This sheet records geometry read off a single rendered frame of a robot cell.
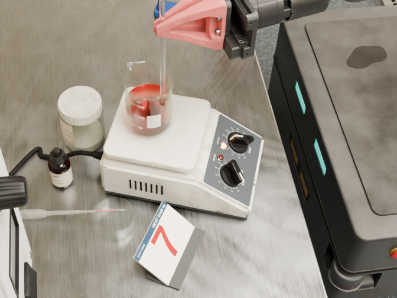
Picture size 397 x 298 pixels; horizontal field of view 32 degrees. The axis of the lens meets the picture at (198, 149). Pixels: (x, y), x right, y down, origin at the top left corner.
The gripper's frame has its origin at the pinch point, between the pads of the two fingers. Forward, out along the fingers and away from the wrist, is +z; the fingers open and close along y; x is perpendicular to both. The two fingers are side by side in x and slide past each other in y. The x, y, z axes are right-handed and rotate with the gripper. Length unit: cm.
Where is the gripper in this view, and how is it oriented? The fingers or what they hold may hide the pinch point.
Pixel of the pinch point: (161, 27)
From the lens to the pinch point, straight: 77.0
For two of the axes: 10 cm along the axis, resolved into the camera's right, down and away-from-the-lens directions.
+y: 3.8, 7.4, -5.6
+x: -0.3, 6.1, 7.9
